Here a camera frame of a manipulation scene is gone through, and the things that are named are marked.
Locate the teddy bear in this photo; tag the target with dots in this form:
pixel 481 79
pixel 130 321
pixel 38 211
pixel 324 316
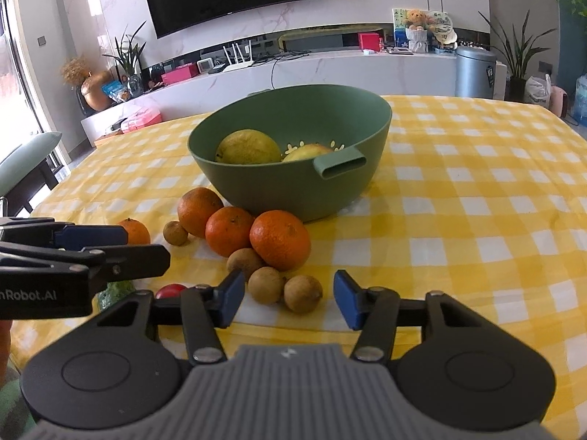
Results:
pixel 416 18

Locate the round paper fan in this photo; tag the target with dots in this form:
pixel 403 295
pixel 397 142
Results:
pixel 445 25

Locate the blue water jug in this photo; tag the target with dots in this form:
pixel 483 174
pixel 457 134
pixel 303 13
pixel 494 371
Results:
pixel 581 101

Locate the yellow-green apple right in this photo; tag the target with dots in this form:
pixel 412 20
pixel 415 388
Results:
pixel 307 152

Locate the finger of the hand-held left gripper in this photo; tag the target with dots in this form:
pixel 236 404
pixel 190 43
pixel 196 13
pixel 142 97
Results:
pixel 91 236
pixel 137 261

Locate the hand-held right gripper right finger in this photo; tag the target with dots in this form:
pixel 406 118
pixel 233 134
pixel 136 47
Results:
pixel 346 300

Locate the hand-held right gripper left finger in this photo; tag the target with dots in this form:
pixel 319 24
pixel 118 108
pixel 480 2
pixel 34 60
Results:
pixel 231 295

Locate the red cherry tomato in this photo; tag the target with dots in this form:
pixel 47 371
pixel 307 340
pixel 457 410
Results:
pixel 170 290

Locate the pink stool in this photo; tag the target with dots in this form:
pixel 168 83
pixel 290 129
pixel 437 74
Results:
pixel 557 101

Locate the yellow-green apple left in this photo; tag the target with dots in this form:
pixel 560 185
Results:
pixel 247 146

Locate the copper vase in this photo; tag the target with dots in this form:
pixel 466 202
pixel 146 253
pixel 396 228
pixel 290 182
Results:
pixel 96 90

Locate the blue snack packet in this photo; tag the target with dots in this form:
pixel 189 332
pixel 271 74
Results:
pixel 111 89

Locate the yellow checked tablecloth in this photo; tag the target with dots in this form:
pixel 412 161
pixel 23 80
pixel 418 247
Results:
pixel 458 215

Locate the white bouquet wrap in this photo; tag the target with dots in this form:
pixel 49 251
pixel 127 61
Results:
pixel 418 41

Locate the green chair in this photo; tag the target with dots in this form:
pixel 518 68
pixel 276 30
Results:
pixel 27 156

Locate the red box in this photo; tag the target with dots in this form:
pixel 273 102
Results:
pixel 370 40

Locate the tall potted plant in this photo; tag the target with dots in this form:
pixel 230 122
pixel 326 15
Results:
pixel 518 55

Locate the grey trash can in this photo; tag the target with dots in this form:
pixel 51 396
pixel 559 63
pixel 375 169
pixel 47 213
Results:
pixel 474 72

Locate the white marble tv console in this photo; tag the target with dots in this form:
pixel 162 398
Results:
pixel 298 75

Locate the green grass mat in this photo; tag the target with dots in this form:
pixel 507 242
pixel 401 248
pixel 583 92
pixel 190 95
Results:
pixel 11 396

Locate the white plastic bag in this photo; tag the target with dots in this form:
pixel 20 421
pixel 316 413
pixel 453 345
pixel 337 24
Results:
pixel 536 89

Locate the green colander bowl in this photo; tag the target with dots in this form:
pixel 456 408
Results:
pixel 284 192

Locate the potted plant in glass vase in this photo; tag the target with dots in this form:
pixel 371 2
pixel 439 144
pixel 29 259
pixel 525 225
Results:
pixel 130 62

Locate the dried flower bunch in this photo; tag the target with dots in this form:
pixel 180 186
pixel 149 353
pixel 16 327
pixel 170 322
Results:
pixel 75 68

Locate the yellow-green apple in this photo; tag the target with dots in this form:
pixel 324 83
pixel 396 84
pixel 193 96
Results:
pixel 247 146
pixel 307 152

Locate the large orange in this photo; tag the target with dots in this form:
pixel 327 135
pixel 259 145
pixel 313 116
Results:
pixel 279 240

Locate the pink patterned box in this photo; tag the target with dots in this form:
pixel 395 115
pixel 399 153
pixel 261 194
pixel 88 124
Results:
pixel 142 119

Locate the small tangerine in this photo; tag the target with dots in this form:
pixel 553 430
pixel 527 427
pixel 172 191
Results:
pixel 137 233

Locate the white router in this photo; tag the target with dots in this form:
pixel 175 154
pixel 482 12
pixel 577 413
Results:
pixel 239 57

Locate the green leafy vegetable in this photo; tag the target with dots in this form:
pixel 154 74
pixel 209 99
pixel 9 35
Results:
pixel 114 295

